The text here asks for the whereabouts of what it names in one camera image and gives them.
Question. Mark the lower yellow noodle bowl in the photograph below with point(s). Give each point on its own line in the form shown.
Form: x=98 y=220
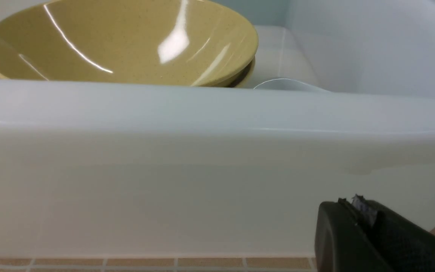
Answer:
x=246 y=73

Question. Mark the yellow noodle bowl in tub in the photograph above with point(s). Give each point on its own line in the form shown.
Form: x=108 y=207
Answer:
x=150 y=42

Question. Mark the white plastic tub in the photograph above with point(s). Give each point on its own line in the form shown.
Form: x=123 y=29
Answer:
x=91 y=170

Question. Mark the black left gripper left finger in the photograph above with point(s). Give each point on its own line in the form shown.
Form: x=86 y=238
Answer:
x=341 y=245

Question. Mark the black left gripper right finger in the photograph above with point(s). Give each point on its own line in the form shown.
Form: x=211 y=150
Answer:
x=405 y=246

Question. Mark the white dish in tub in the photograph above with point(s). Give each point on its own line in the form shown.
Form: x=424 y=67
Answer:
x=282 y=84

